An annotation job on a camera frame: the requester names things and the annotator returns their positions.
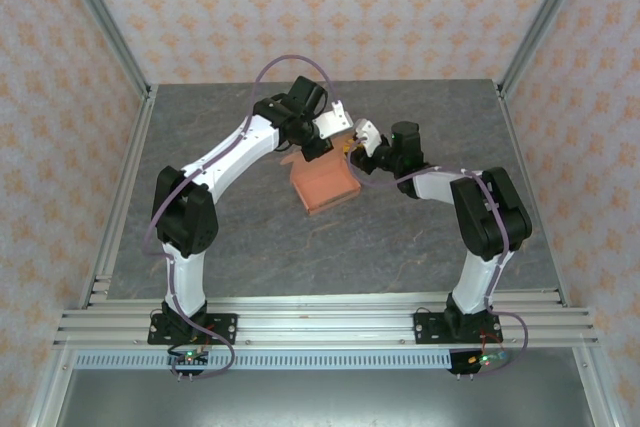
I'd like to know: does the aluminium frame leg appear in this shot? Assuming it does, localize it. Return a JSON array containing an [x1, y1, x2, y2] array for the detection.
[[27, 346, 76, 427], [572, 346, 624, 427]]

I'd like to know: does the purple cable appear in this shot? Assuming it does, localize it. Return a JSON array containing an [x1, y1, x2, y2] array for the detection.
[[142, 53, 346, 382], [348, 139, 531, 379]]

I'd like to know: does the controller board with lights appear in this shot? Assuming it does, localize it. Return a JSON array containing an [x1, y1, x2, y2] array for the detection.
[[166, 344, 212, 382], [446, 348, 512, 379]]

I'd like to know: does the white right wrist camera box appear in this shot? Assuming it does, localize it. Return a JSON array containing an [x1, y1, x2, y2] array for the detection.
[[352, 119, 384, 158]]

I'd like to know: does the orange cardboard paper box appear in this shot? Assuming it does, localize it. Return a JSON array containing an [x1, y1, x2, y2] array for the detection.
[[279, 134, 362, 217]]

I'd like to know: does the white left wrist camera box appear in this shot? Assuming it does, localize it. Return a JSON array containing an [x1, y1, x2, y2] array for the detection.
[[313, 100, 354, 141]]

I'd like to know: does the aluminium table side rail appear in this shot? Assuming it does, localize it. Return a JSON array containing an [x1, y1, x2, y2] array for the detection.
[[496, 81, 572, 309], [79, 85, 159, 309]]

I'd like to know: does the long aluminium cross rail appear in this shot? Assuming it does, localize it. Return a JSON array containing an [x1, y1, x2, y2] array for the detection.
[[52, 294, 600, 350]]

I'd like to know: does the aluminium frame post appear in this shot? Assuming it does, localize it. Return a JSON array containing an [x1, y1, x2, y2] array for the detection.
[[498, 0, 599, 96], [52, 0, 152, 98]]

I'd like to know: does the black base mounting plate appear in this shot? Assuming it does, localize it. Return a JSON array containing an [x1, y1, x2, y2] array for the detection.
[[146, 313, 239, 346], [413, 311, 502, 346]]

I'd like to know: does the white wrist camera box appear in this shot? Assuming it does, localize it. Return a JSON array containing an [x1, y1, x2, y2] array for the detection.
[[313, 100, 354, 141], [352, 119, 384, 158]]

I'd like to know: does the slotted grey cable duct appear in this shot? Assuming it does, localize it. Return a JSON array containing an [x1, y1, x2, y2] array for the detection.
[[73, 351, 454, 372]]

